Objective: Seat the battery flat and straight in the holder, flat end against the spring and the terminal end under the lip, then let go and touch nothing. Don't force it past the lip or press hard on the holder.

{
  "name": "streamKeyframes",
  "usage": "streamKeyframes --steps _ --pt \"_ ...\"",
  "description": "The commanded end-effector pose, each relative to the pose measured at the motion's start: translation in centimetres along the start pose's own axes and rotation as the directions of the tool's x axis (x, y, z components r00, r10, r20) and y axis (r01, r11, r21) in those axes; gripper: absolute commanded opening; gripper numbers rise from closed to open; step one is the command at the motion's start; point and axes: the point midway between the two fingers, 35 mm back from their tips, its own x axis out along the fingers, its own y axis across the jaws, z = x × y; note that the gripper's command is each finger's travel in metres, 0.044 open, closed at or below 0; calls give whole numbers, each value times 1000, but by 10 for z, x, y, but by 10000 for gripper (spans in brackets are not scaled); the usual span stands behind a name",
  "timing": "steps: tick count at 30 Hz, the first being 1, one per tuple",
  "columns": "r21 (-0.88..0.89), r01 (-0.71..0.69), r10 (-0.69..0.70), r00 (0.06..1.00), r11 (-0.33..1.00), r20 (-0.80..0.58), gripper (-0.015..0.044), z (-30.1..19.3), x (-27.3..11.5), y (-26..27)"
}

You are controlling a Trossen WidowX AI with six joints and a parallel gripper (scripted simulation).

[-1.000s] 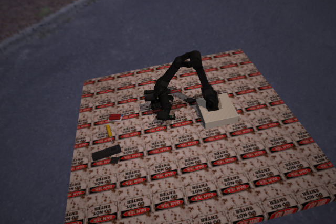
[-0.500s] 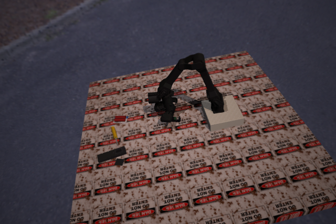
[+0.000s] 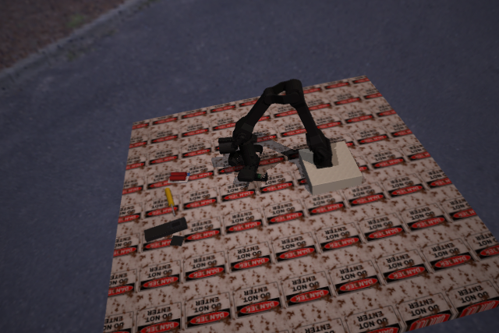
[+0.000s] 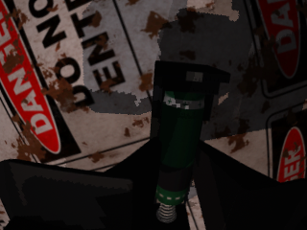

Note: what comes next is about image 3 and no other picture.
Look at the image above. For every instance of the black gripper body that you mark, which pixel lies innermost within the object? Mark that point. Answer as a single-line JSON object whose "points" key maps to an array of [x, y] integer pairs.
{"points": [[248, 173]]}

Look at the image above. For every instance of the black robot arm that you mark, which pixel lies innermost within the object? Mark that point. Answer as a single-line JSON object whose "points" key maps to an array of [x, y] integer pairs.
{"points": [[242, 135]]}

